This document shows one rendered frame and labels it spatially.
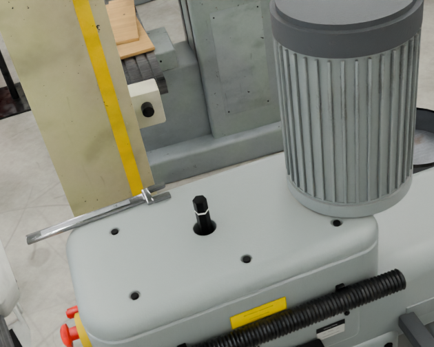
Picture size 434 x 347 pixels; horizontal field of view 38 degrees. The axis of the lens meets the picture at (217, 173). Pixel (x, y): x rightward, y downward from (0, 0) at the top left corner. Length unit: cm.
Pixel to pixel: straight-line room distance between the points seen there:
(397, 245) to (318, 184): 23
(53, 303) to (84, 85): 136
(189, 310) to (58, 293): 277
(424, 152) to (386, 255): 226
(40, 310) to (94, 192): 85
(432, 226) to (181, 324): 48
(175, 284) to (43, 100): 193
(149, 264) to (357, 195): 32
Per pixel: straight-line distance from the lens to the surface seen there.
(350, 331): 113
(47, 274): 379
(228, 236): 97
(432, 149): 337
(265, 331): 96
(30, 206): 430
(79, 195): 307
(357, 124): 87
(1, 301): 146
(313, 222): 97
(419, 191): 122
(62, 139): 288
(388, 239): 113
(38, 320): 358
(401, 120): 90
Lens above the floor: 257
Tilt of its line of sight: 39 degrees down
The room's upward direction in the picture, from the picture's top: 11 degrees counter-clockwise
